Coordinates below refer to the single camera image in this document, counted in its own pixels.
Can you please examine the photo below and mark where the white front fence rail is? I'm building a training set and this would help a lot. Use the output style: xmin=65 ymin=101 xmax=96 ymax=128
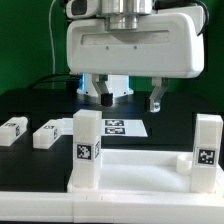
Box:
xmin=0 ymin=192 xmax=224 ymax=224

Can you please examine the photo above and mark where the white cable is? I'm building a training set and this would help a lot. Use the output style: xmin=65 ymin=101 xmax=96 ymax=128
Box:
xmin=48 ymin=0 xmax=58 ymax=75

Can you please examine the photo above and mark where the white desk top tray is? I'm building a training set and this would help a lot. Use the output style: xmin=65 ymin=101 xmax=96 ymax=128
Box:
xmin=67 ymin=149 xmax=193 ymax=193

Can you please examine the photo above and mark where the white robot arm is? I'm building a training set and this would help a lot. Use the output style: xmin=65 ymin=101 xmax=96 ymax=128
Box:
xmin=66 ymin=0 xmax=209 ymax=113

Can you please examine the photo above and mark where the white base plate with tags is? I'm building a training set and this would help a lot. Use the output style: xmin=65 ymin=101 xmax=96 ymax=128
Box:
xmin=61 ymin=117 xmax=148 ymax=138

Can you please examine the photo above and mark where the black cable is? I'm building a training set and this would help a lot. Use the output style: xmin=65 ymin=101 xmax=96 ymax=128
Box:
xmin=26 ymin=72 xmax=83 ymax=90

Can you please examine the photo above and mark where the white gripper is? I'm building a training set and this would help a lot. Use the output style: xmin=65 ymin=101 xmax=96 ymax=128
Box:
xmin=67 ymin=6 xmax=204 ymax=113

